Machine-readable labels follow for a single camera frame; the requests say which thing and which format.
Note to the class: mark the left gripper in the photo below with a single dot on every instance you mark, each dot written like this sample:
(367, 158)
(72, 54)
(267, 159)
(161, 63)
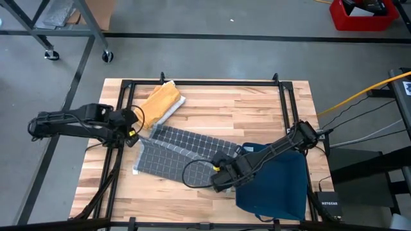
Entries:
(123, 123)

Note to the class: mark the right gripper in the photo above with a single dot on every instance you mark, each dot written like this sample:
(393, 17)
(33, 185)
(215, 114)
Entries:
(237, 168)

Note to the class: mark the yellow terry towel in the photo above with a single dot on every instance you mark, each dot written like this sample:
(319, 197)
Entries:
(157, 104)

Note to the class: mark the grey checked towel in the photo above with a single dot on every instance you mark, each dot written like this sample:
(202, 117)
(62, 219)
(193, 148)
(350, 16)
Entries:
(180, 150)

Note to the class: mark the navy fabric basket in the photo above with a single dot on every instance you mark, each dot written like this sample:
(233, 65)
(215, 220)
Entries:
(279, 195)

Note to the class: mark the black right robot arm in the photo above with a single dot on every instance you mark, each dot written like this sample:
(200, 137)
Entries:
(276, 146)

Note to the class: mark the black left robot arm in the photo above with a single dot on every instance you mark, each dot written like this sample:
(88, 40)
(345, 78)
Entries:
(70, 123)

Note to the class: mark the black caster wheel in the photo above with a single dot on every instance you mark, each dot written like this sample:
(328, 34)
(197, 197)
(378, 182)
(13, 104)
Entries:
(107, 57)
(51, 55)

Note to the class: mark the brown cardboard box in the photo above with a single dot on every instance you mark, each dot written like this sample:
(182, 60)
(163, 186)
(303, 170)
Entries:
(102, 13)

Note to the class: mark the silver foil bag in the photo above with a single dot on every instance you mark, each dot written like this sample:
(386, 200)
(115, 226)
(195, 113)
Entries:
(59, 13)

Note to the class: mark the red plastic bin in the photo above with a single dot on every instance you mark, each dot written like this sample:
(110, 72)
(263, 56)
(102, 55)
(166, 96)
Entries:
(340, 22)

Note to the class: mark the black side table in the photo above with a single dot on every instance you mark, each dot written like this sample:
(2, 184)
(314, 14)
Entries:
(405, 109)

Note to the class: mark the white printed label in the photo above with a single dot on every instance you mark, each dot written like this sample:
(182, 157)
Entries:
(407, 88)

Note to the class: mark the white paper sheet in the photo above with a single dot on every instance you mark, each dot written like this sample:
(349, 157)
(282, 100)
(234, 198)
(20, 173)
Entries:
(359, 12)

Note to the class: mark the black electronic device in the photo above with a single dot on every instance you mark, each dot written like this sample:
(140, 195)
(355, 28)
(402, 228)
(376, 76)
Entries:
(372, 5)

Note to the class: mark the black metal table frame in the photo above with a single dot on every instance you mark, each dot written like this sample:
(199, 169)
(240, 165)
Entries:
(205, 82)

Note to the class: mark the black Netgear network switch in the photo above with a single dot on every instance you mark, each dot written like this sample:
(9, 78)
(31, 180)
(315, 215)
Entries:
(329, 205)

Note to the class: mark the grey metal cart frame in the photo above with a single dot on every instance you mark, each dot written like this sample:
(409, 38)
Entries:
(89, 20)

